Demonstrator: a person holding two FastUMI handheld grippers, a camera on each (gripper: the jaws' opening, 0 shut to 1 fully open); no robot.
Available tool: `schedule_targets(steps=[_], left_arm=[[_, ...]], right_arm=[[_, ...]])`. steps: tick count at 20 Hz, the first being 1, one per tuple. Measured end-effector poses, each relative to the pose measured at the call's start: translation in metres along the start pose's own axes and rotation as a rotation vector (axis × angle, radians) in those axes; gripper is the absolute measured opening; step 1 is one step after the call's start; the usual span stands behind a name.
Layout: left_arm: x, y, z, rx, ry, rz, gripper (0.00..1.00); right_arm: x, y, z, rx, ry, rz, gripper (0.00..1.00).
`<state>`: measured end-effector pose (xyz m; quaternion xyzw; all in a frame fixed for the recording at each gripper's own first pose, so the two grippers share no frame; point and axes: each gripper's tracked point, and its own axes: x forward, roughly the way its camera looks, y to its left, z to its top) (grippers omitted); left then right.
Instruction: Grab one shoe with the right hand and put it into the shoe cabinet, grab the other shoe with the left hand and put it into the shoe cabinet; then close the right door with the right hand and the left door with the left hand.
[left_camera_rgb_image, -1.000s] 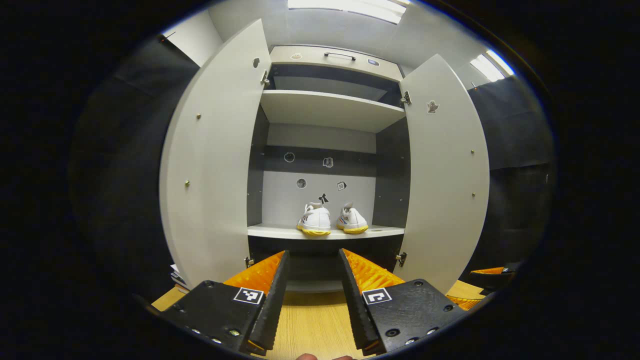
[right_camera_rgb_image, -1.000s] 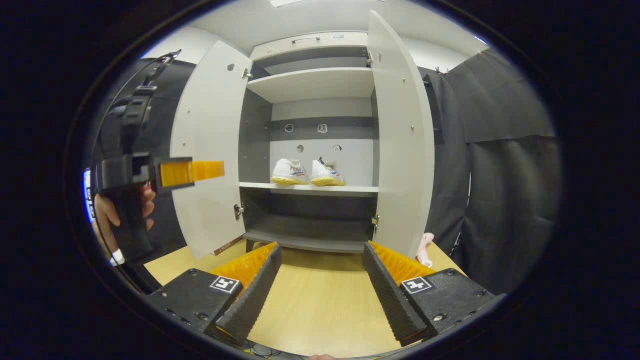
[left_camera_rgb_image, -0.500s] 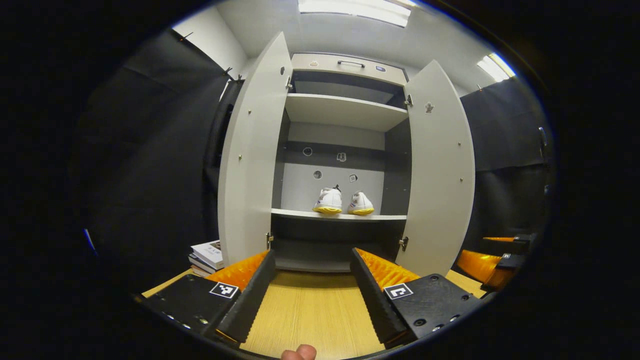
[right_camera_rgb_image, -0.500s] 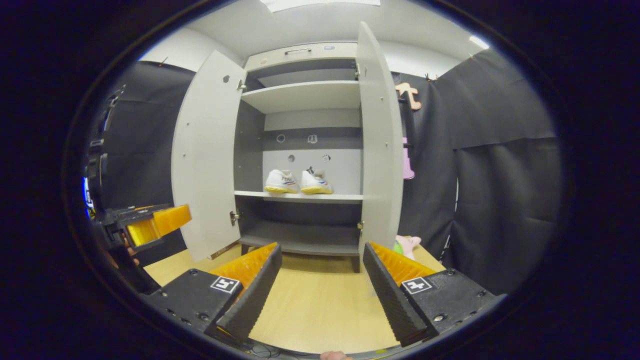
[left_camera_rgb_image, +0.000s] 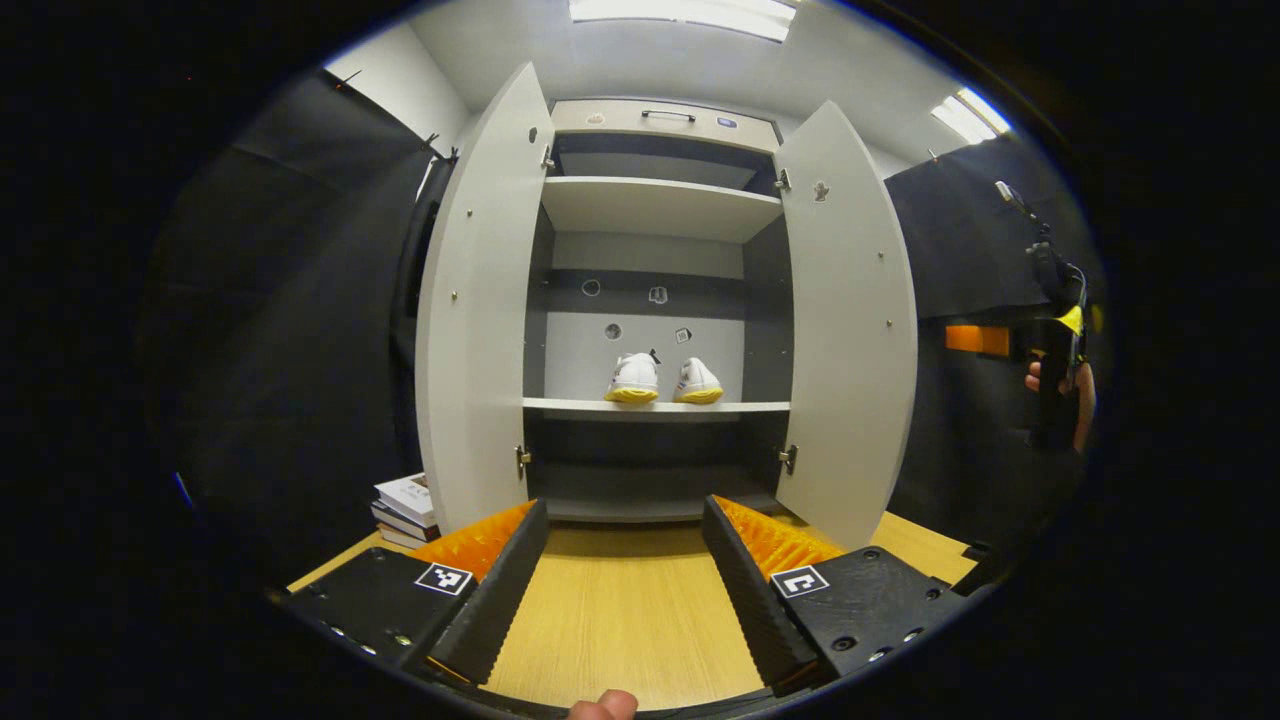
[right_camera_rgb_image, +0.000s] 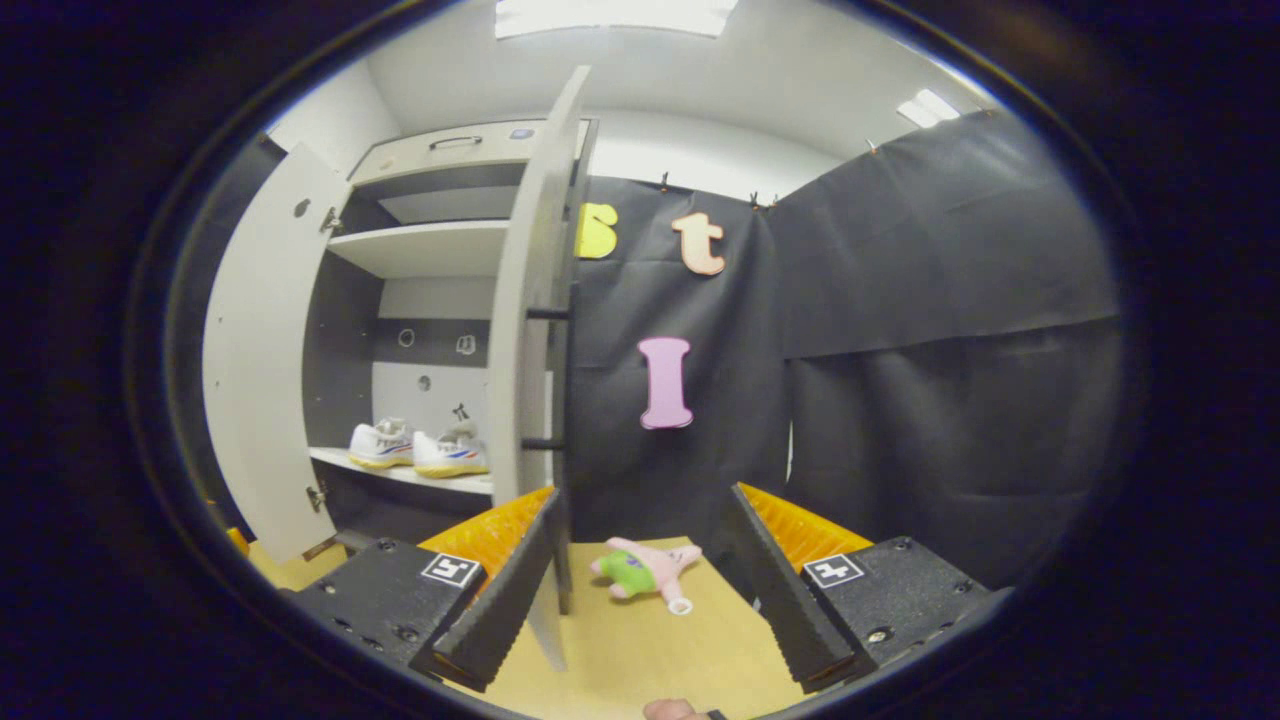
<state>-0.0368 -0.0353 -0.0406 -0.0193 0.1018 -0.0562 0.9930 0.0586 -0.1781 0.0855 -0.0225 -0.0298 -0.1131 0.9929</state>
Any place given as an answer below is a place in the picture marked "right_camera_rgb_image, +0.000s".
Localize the black backdrop cloth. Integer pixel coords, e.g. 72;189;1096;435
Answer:
165;105;1121;591

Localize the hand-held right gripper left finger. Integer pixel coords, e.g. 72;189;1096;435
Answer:
290;487;564;693

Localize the black door handle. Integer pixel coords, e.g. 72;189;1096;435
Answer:
522;305;578;451

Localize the pink star plush toy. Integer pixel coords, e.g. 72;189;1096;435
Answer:
590;537;703;616

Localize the grey shoe cabinet door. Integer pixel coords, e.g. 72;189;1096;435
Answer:
487;65;601;673
202;140;353;566

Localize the white shoe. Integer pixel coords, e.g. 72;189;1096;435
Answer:
413;422;491;479
348;418;416;469

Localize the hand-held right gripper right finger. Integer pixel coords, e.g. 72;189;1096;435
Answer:
720;483;991;693

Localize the grey cabinet shelf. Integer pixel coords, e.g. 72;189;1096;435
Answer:
310;447;496;498
327;220;511;281

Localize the grey shoe cabinet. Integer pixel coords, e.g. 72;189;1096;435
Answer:
305;118;601;561

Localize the large ceiling light panel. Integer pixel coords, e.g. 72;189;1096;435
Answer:
495;0;741;39

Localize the small ceiling light panel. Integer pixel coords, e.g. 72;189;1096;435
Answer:
897;88;961;129

